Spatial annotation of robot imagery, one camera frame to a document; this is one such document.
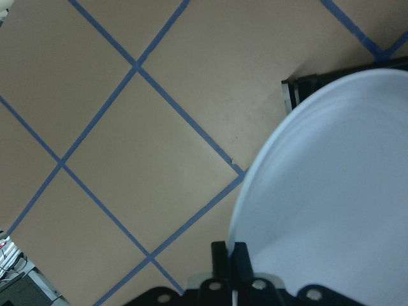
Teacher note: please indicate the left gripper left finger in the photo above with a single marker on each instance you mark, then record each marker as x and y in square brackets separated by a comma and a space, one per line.
[220, 261]

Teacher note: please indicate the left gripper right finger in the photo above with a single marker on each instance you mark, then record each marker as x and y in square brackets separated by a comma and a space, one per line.
[242, 267]

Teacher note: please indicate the blue plate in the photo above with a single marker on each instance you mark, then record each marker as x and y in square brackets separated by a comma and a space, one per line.
[325, 200]

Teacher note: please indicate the black plate rack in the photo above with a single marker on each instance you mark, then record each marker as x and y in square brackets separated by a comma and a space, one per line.
[296, 89]

